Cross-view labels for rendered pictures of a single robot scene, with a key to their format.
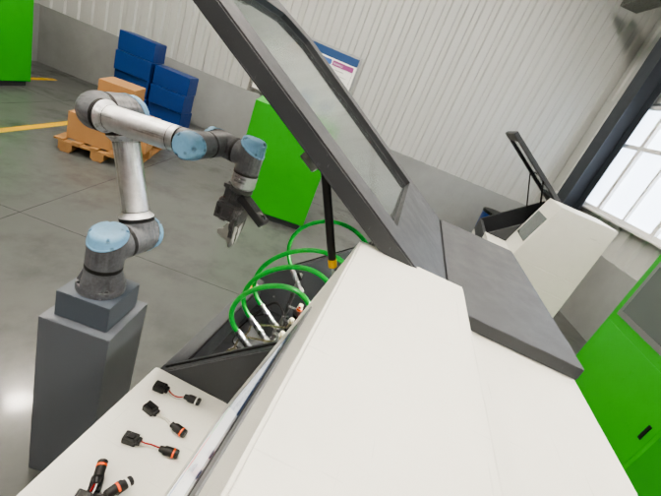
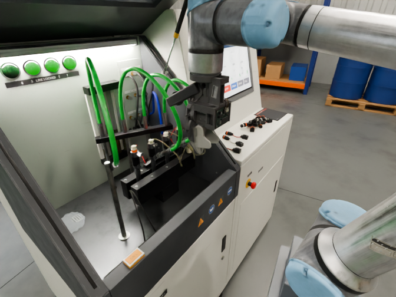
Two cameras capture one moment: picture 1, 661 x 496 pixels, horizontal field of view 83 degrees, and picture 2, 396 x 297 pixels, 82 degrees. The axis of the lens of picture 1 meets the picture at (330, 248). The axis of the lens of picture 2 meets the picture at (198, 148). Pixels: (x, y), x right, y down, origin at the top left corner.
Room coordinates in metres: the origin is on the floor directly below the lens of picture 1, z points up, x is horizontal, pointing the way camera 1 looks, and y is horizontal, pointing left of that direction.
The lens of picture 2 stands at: (1.54, 0.59, 1.52)
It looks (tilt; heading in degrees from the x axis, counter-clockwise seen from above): 30 degrees down; 212
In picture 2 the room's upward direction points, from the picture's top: straight up
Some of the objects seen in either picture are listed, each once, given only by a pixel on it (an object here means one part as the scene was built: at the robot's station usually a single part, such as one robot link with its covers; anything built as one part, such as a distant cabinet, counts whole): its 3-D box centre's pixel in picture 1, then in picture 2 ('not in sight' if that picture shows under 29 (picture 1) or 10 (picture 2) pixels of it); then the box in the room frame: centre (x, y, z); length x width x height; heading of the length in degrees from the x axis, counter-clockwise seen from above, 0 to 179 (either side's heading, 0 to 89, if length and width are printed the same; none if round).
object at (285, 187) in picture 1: (282, 162); not in sight; (4.65, 0.98, 0.65); 0.95 x 0.86 x 1.30; 102
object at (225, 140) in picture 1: (219, 144); (255, 23); (1.09, 0.43, 1.51); 0.11 x 0.11 x 0.08; 79
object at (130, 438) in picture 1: (150, 445); (236, 135); (0.53, 0.19, 0.99); 0.12 x 0.02 x 0.02; 94
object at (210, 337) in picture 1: (219, 331); (186, 228); (1.08, 0.25, 0.87); 0.62 x 0.04 x 0.16; 175
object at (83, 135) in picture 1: (119, 119); not in sight; (4.46, 3.05, 0.39); 1.20 x 0.85 x 0.79; 16
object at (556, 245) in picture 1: (511, 239); not in sight; (4.08, -1.78, 1.00); 1.30 x 1.09 x 1.99; 170
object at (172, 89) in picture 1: (155, 82); not in sight; (6.54, 3.90, 0.61); 1.26 x 0.48 x 1.22; 94
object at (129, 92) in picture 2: not in sight; (136, 94); (0.80, -0.22, 1.20); 0.13 x 0.03 x 0.31; 175
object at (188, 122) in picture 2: not in sight; (193, 124); (1.11, 0.31, 1.30); 0.05 x 0.02 x 0.09; 174
